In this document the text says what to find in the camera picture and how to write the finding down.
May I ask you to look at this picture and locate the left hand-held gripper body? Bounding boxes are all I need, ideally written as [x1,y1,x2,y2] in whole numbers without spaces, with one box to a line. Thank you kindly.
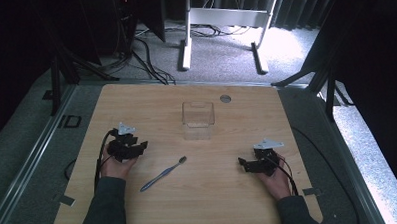
[106,121,143,163]

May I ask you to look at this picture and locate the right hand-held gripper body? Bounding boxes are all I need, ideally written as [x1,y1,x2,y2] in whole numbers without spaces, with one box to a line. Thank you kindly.
[252,137,286,178]

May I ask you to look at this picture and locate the person's left hand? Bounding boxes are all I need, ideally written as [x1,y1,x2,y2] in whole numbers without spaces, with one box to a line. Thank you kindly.
[99,151,139,181]

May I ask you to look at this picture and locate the person's right hand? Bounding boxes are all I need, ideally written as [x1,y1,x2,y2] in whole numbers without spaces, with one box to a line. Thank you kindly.
[254,153,293,202]

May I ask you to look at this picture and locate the blue toothbrush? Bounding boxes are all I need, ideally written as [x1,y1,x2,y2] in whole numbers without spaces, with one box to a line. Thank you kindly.
[138,155,189,193]

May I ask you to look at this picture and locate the grey tape strip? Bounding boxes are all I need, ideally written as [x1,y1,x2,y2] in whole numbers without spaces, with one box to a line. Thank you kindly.
[302,187,324,197]
[52,192,76,208]

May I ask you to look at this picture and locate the clear plastic container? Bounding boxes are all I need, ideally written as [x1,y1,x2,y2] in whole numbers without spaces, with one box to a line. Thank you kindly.
[180,100,216,142]

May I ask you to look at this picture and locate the black metal stand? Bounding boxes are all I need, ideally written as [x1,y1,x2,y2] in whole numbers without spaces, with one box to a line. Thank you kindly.
[40,44,121,117]
[270,53,355,123]

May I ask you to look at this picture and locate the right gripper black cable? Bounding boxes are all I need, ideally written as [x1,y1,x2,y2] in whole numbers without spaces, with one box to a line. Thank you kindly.
[266,154,299,198]

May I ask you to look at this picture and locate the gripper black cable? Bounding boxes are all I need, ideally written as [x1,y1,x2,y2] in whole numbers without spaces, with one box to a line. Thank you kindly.
[91,128,121,194]
[266,154,299,198]

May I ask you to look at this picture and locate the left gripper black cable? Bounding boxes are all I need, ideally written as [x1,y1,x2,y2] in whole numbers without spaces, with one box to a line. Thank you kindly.
[91,128,121,194]

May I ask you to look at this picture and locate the black floor cables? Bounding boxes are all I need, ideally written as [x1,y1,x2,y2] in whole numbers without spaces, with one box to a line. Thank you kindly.
[109,22,178,88]

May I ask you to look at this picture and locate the metal floor rail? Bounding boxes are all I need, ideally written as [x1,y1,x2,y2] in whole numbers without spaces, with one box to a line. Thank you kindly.
[0,83,82,224]

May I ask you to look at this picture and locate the white desk frame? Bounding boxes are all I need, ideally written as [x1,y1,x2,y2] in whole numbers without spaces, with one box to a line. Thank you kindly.
[175,0,281,79]

